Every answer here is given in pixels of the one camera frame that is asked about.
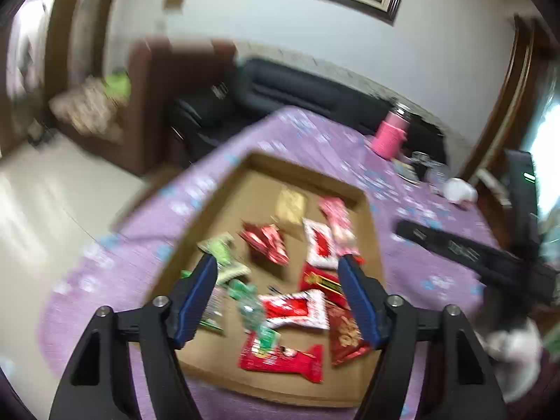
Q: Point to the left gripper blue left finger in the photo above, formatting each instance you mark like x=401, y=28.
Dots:
x=190, y=297

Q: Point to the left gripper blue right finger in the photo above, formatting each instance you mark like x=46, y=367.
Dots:
x=366, y=299

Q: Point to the clear green edged packet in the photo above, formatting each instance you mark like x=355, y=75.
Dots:
x=213, y=315

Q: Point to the dark red gold packet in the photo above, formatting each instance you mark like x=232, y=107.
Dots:
x=345, y=339

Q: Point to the small red candy packet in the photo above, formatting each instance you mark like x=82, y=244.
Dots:
x=315, y=278

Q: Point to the green white snack packet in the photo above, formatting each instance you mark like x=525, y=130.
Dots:
x=222, y=248

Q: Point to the green candy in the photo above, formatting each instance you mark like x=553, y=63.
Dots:
x=253, y=315

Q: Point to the white red striped packet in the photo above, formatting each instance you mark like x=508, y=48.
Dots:
x=306, y=309

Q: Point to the pink cartoon snack bag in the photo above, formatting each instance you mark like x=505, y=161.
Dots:
x=337, y=215

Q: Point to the red white snack packet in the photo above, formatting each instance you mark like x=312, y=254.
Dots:
x=321, y=249

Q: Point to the dark red foil packet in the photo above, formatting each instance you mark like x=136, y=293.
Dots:
x=266, y=240

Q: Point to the red long snack packet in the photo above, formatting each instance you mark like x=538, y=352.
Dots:
x=268, y=356

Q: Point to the yellow biscuit packet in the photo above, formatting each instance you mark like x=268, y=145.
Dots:
x=290, y=207

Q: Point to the white gloved right hand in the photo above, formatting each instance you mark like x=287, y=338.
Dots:
x=517, y=356

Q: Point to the purple floral tablecloth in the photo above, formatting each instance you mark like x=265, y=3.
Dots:
x=122, y=362

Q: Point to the cardboard tray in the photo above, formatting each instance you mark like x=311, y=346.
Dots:
x=249, y=194

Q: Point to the white plastic jar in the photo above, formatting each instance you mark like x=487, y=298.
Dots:
x=459, y=192

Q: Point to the booklet on table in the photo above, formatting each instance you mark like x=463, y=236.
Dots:
x=405, y=171

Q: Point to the small black container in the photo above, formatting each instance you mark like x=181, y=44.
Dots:
x=421, y=163

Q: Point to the wooden cabinet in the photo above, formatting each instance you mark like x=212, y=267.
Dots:
x=534, y=54

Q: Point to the brown armchair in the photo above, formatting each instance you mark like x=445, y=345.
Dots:
x=159, y=69

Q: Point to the pink sleeved thermos bottle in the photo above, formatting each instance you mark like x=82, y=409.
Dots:
x=392, y=132

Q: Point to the patterned blanket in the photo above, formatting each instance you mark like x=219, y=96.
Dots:
x=90, y=111

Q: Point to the black leather sofa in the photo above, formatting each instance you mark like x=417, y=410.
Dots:
x=207, y=117

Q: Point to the green cloth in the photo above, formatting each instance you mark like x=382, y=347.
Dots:
x=118, y=86

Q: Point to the wooden glass doors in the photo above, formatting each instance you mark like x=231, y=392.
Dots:
x=48, y=47

